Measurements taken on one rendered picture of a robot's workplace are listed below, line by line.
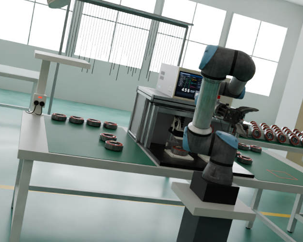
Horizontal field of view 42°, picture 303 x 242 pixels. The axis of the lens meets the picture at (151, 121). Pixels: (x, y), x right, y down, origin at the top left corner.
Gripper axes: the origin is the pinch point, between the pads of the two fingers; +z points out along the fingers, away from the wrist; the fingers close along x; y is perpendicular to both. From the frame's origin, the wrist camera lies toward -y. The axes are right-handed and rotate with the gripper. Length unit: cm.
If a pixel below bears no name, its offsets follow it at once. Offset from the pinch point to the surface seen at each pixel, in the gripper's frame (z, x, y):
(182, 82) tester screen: -69, 0, -26
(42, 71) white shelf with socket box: -158, -26, 19
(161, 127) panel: -77, -35, -29
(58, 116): -137, -53, 11
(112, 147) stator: -71, -45, 19
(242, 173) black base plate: -14, -39, -40
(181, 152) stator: -47, -40, -18
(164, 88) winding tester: -87, -10, -32
